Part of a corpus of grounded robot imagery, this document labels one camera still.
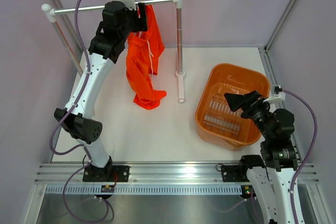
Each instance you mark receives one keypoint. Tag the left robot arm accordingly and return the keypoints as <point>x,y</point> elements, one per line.
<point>118,22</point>

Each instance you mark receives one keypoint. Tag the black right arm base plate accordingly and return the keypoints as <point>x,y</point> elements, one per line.
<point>229,173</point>

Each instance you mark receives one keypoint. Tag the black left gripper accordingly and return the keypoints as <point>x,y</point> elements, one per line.
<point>140,22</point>

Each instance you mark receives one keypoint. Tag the orange plastic laundry basket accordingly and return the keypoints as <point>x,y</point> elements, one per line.
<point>216,123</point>

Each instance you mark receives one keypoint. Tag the orange shorts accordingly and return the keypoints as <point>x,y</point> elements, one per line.
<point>142,62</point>

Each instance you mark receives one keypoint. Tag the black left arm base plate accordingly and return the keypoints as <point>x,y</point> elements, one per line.
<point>110,173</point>

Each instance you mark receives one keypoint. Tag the white slotted cable duct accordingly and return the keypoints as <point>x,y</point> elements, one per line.
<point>124,189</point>

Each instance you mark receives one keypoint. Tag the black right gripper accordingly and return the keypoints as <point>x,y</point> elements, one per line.
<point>248,102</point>

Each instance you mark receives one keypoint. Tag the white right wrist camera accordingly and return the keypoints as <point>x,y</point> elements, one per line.
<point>277,96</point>

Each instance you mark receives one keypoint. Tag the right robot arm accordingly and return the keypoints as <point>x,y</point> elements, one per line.
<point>272,172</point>

